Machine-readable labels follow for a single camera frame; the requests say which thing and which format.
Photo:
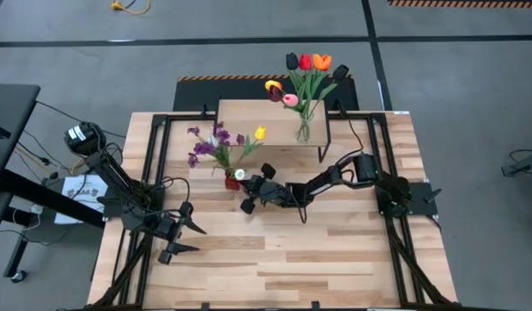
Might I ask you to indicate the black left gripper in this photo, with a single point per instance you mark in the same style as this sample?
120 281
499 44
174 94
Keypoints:
173 229

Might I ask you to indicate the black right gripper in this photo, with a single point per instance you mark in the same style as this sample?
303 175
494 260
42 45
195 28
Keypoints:
266 190

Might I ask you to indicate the red glass vase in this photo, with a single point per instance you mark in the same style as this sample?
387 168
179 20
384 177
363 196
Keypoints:
232 183

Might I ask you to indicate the purple flower bunch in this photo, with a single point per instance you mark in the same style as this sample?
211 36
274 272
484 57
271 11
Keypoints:
205 149

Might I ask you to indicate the clear glass vase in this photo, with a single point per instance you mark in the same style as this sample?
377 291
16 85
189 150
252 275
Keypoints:
303 129

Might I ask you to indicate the pink tulip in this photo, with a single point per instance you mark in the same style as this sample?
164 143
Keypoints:
290 100

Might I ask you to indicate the dark red tulip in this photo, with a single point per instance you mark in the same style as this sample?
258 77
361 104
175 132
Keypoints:
274 93

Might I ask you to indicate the yellow and orange tulip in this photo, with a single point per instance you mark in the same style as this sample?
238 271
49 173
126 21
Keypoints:
272 84

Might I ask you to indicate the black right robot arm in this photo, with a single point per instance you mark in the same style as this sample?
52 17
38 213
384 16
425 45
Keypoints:
356 177

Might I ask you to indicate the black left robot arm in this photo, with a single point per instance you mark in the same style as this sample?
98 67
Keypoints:
115 177

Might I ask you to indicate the wooden shelf with black legs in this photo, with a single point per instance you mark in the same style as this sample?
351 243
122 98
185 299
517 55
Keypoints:
248 116

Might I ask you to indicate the black table clamp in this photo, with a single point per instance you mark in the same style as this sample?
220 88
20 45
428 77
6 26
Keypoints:
315 306
204 306

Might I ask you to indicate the black striped floor mat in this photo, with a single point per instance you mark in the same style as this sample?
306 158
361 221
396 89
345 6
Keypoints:
231 90

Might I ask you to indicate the white paper sheet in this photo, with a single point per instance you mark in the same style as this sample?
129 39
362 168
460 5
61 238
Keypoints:
76 192

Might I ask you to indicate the black desk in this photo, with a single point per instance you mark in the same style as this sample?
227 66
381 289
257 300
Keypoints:
11 112

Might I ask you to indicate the black floor device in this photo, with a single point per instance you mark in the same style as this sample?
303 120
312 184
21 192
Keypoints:
523 164

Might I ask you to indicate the striped floor strip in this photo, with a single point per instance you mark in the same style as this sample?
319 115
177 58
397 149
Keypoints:
464 3

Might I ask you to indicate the black table frame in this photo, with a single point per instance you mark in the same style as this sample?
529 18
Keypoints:
378 129

